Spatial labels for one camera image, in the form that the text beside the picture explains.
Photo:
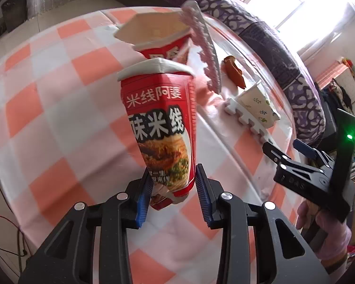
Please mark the pink foam edge strip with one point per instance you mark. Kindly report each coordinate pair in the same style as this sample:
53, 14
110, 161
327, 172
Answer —
205, 44

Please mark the white foam puzzle piece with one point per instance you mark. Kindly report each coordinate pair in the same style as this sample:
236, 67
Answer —
242, 115

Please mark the red yellow toy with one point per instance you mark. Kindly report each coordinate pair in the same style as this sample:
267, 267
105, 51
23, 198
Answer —
347, 62

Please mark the orange checked tablecloth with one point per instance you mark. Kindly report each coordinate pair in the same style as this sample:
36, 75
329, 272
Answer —
77, 124

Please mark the person's right forearm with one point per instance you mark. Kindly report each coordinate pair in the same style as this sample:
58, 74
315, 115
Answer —
334, 236

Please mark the window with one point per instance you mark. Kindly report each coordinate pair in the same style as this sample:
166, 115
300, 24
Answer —
284, 0

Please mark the pink covered cabinet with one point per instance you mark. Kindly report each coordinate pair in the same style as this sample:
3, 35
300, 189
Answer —
337, 74

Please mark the black box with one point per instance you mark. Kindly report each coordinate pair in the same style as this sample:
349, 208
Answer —
14, 11

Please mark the person's right hand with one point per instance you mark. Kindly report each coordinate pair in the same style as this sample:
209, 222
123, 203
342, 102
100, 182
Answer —
306, 214

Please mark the red instant noodle cup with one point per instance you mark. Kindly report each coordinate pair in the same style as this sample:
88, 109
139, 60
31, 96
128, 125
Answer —
162, 130
159, 32

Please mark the brown peel scrap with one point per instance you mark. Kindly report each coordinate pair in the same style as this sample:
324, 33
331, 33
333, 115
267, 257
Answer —
233, 71

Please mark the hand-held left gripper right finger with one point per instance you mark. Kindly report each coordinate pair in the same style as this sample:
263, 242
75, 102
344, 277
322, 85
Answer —
203, 198

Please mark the floral paper cup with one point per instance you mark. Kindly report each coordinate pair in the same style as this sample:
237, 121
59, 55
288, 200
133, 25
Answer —
259, 103

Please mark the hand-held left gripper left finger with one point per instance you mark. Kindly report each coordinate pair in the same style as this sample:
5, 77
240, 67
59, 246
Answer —
143, 201

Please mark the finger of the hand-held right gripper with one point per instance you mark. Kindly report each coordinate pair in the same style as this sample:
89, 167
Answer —
301, 180
304, 148

